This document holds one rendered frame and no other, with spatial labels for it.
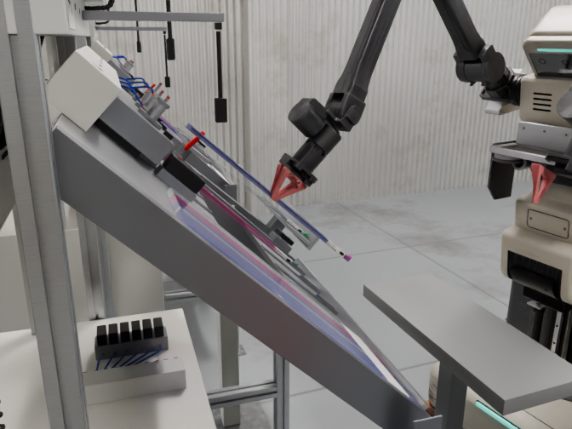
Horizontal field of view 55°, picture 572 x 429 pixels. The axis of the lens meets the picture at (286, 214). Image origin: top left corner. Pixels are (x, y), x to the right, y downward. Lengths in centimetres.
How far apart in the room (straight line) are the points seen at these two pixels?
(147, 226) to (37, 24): 25
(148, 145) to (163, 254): 33
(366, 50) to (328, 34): 311
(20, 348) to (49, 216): 84
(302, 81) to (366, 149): 81
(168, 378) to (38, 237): 60
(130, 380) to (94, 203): 58
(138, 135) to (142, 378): 49
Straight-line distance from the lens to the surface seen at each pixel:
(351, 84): 125
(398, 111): 475
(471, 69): 158
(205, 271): 71
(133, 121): 97
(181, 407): 115
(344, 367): 84
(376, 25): 130
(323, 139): 121
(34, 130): 61
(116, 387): 118
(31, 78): 61
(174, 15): 102
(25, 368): 137
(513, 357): 143
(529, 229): 165
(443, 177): 515
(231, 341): 188
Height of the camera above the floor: 131
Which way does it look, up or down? 18 degrees down
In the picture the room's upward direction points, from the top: straight up
